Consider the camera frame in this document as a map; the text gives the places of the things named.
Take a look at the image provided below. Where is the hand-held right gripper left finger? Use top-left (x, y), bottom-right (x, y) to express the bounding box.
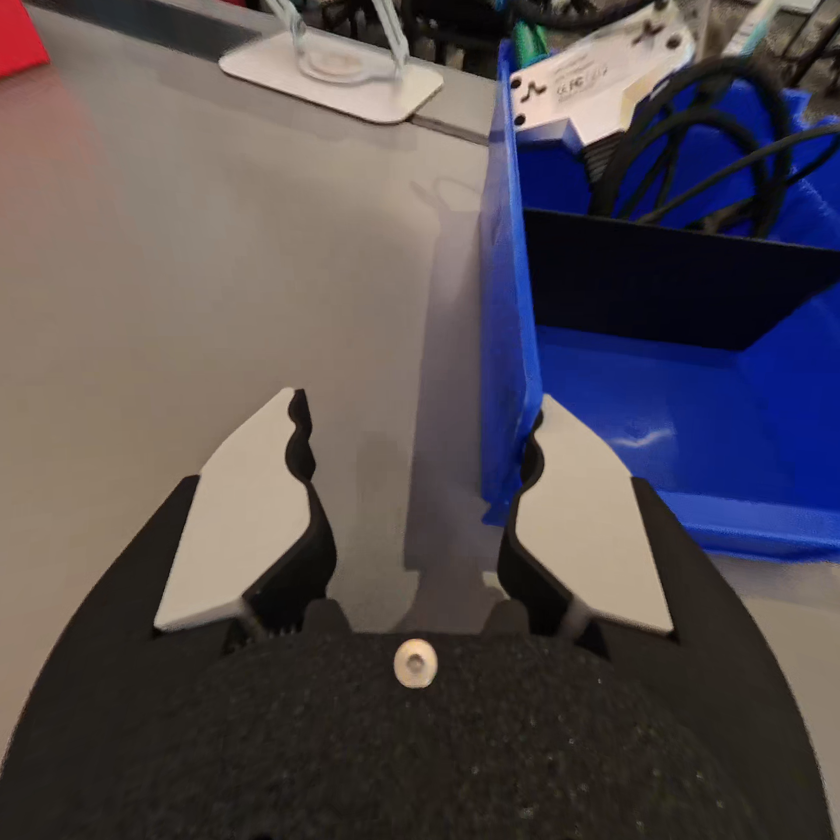
top-left (154, 388), bottom-right (338, 637)

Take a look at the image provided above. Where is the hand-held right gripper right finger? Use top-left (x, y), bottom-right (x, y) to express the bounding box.
top-left (497, 394), bottom-right (677, 644)

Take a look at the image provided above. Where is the blue plastic bin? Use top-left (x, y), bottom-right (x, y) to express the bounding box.
top-left (477, 37), bottom-right (840, 563)

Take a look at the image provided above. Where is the silver stand base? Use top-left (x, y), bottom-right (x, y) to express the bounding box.
top-left (217, 0), bottom-right (447, 128)

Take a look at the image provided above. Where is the red plastic bin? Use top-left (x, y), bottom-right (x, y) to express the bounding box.
top-left (0, 0), bottom-right (53, 77)

